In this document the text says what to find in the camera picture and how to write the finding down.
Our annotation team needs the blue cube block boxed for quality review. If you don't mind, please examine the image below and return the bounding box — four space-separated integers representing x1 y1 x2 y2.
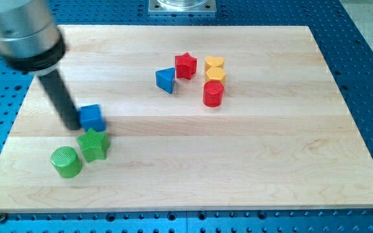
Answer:
79 104 106 131

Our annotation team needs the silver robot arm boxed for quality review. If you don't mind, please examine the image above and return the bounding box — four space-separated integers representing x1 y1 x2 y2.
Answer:
0 0 66 75

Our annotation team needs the blue triangle block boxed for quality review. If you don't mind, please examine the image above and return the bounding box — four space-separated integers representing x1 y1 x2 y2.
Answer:
155 67 175 94

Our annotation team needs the wooden board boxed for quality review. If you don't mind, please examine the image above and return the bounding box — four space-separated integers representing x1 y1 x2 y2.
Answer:
0 25 373 213

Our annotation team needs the red cylinder block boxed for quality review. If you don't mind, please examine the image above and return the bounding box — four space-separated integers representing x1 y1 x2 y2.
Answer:
203 81 224 107

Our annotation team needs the yellow hexagon block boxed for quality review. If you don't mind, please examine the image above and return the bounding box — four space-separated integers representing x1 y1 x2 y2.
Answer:
205 67 227 86

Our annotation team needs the red star block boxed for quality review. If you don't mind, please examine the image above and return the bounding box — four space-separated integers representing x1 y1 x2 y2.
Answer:
175 52 198 80

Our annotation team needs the yellow heart block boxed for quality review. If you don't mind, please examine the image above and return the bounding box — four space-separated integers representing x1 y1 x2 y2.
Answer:
205 56 225 72

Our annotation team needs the green star block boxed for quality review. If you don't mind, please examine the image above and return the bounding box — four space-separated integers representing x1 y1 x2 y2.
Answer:
76 128 110 163

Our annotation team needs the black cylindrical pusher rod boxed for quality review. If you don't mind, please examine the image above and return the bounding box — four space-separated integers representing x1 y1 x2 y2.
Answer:
38 69 81 131

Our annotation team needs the green cylinder block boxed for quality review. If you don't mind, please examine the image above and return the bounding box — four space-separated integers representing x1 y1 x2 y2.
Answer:
51 146 82 179

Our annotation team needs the left board clamp screw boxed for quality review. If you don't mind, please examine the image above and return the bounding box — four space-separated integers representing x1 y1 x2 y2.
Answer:
0 213 8 223

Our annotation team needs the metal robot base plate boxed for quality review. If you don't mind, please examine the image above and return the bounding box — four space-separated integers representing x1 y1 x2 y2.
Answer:
148 0 217 14

